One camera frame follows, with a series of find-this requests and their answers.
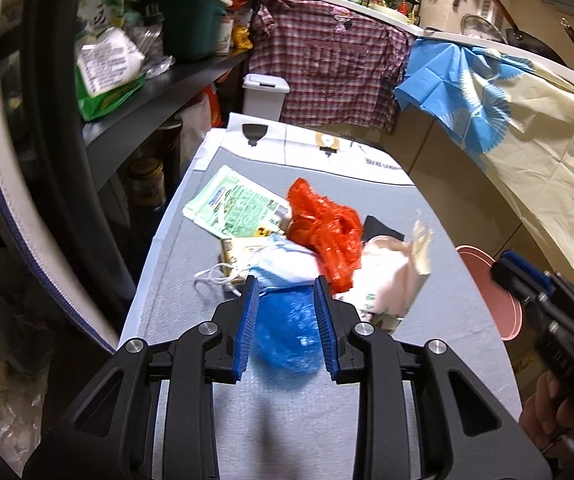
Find white padded cushion blue trim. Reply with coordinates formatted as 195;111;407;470
0;0;118;356

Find clear crumpled plastic bag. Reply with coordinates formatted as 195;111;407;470
132;24;175;79

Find person's right hand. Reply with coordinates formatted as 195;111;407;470
520;371;574;454

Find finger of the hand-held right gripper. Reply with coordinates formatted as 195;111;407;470
490;250;552;307

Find white lidded bin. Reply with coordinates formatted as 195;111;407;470
242;74;290;122

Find beige plastic bag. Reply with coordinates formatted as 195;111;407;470
337;209;435;334

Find blue plastic bag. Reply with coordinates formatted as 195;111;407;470
252;287;329;374

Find black frying pan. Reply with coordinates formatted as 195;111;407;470
487;0;568;66

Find green plastic basket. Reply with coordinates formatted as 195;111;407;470
139;0;235;63

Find blue cream patterned cloth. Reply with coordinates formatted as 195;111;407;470
393;37;574;311

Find white printed sheet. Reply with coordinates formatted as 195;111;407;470
194;112;413;186

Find black flat wrapper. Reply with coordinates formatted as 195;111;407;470
362;215;406;241

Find orange printed bag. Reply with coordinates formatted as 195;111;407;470
199;85;224;129

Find small beige box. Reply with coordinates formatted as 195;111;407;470
219;232;268;282

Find blue face mask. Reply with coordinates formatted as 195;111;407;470
194;234;325;297

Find green white package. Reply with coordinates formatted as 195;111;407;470
74;27;148;122

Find glass jar gold lid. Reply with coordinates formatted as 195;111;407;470
127;157;166;211

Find black shelf unit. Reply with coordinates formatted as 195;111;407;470
74;0;273;221

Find green white packet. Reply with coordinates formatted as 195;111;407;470
183;165;293;241

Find red plaid shirt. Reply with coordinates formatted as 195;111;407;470
249;0;413;133

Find large clear plastic bag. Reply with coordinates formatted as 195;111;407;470
0;350;52;476

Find orange plastic bag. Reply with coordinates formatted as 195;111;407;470
286;178;364;295

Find black curved bar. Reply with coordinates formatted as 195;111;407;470
22;0;138;311

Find metal strainer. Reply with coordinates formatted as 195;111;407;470
461;12;508;43

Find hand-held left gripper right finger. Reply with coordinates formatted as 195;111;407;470
313;275;553;480

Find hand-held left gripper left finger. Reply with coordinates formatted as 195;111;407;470
22;275;260;480

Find white labelled jar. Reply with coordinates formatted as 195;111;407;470
217;12;233;56

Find pink bin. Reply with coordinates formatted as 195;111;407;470
454;245;523;343

